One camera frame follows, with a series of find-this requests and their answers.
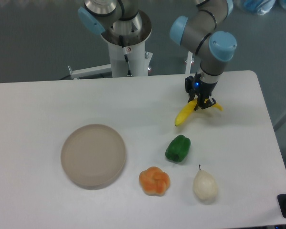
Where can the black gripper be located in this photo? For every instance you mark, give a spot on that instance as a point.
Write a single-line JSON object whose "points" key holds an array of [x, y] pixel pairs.
{"points": [[203, 91]]}

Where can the yellow banana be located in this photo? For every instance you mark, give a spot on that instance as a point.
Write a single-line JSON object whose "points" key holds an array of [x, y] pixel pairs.
{"points": [[187, 110]]}

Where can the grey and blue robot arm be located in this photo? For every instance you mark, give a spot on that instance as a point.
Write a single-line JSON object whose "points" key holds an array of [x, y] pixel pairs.
{"points": [[125, 28]]}

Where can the green bell pepper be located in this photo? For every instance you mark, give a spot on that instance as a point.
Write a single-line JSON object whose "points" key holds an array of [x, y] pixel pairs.
{"points": [[178, 149]]}

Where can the white pear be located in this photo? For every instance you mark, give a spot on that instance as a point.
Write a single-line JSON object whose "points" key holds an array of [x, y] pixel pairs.
{"points": [[205, 187]]}

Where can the orange knotted bread roll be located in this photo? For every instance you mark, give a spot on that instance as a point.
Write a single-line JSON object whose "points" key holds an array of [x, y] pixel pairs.
{"points": [[154, 181]]}

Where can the beige round plate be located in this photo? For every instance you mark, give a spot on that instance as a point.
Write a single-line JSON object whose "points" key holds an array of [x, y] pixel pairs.
{"points": [[93, 156]]}

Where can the white right frame bar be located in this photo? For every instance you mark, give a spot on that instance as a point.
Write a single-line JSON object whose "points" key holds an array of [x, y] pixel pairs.
{"points": [[189, 61]]}

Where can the white frame bar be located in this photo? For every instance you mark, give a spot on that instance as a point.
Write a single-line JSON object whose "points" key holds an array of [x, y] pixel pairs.
{"points": [[77, 74], [189, 61]]}

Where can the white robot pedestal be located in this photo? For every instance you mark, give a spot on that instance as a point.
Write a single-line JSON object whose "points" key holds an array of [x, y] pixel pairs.
{"points": [[131, 60]]}

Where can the white left frame bar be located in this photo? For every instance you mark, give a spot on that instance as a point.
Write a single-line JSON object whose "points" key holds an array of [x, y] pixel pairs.
{"points": [[77, 74]]}

